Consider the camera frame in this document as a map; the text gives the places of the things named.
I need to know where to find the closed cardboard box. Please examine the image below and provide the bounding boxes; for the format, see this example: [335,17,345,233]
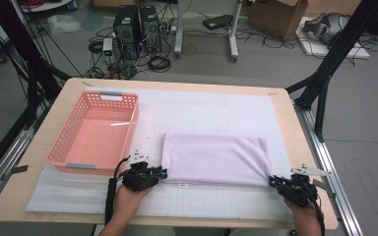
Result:
[93,0,137,9]
[303,0,363,17]

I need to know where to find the grey metal bracket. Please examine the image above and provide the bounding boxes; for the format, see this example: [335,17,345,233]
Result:
[1,164,30,182]
[314,178,337,200]

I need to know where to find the round white table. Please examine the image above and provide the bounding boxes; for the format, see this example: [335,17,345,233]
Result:
[20,0,73,14]

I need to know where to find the coiled black cable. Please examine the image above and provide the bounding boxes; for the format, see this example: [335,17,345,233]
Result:
[87,66,105,80]
[88,40,104,55]
[147,55,172,74]

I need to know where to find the black flat device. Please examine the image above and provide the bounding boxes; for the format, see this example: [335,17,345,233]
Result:
[202,14,234,31]

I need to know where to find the small white box device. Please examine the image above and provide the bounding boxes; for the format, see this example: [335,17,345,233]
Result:
[101,37,114,64]

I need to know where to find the white metal stand leg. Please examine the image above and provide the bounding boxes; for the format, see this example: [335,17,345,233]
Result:
[172,0,184,60]
[227,0,244,63]

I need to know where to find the person's left hand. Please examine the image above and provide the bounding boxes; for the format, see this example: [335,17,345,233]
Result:
[114,186,154,224]

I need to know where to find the grey round appliance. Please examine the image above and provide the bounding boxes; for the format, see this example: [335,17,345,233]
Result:
[303,12,350,45]

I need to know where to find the white floor board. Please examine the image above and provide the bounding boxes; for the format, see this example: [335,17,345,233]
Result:
[295,16,371,60]

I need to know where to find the person's right hand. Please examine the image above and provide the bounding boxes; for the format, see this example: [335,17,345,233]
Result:
[283,198,324,230]

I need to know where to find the black metal frame strut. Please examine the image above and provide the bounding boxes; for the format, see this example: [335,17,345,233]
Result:
[0,0,72,129]
[284,0,378,143]

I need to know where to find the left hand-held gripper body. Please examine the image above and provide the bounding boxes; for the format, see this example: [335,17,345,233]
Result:
[121,148,161,193]

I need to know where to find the teal sheet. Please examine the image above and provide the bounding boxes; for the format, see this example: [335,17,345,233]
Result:
[80,9,106,32]

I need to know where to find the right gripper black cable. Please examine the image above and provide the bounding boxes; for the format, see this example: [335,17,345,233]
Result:
[311,196,326,236]

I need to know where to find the black computer tower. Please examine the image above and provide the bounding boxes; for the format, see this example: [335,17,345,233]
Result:
[112,4,142,61]
[139,5,162,53]

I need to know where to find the lilac printed towel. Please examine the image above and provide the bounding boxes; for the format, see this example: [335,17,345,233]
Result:
[160,132,274,189]

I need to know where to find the pink plastic basket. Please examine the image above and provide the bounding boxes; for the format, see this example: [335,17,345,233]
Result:
[44,90,141,175]

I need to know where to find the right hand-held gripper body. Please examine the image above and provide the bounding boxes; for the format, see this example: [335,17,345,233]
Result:
[277,163,333,208]

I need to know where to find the open cardboard box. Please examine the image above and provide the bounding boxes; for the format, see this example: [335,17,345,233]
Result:
[246,0,309,41]

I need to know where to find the clear plastic bag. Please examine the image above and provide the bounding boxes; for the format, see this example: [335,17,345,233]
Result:
[47,13,83,35]

